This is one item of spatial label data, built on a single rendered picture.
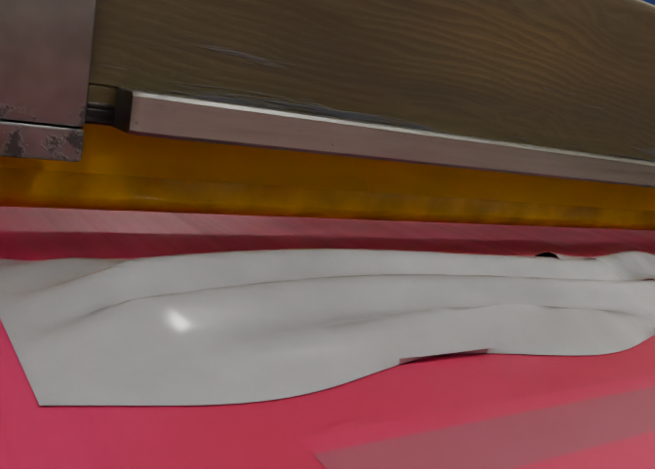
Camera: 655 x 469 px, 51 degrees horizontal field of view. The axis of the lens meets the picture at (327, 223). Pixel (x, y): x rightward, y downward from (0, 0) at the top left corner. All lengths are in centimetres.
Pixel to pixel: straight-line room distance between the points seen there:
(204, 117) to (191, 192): 3
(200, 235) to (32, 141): 6
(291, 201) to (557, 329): 10
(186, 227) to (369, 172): 7
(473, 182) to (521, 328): 12
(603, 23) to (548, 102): 4
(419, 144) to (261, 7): 6
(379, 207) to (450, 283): 8
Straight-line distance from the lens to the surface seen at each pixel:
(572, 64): 29
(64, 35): 17
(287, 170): 22
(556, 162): 27
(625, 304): 20
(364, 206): 24
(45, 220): 20
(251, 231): 22
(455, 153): 23
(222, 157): 21
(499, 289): 18
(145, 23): 18
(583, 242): 33
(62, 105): 17
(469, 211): 27
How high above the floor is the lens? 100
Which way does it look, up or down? 11 degrees down
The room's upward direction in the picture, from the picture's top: 9 degrees clockwise
